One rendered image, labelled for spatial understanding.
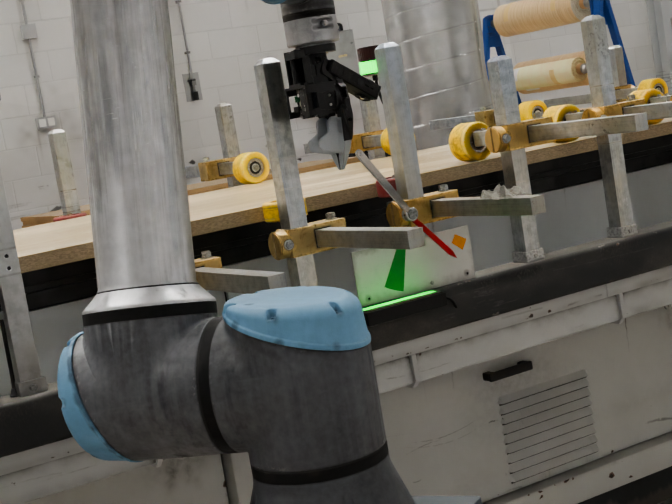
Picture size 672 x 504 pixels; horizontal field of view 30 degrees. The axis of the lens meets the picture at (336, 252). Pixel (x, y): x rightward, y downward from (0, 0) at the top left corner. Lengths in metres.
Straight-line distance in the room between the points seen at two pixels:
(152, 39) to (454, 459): 1.51
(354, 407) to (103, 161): 0.38
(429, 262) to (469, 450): 0.56
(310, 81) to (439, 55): 4.09
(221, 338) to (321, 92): 0.85
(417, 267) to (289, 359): 1.04
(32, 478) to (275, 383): 0.84
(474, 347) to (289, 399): 1.17
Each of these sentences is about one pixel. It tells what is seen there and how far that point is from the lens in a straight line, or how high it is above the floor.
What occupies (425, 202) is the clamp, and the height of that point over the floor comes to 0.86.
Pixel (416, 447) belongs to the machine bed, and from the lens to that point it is 2.65.
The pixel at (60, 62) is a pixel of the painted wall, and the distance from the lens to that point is 9.66.
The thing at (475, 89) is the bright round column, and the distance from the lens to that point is 6.24.
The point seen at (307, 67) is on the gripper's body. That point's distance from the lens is 2.11.
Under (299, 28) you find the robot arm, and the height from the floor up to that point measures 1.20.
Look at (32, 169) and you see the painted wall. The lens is 9.51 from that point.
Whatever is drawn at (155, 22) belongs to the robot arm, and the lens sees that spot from 1.43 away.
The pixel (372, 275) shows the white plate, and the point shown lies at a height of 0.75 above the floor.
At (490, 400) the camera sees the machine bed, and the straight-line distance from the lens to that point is 2.75.
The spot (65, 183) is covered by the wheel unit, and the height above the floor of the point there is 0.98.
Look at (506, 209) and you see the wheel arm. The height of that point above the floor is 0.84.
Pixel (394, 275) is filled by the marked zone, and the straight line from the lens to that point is 2.27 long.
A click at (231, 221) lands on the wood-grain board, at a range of 2.29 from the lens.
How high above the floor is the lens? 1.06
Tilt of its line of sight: 7 degrees down
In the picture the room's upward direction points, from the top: 10 degrees counter-clockwise
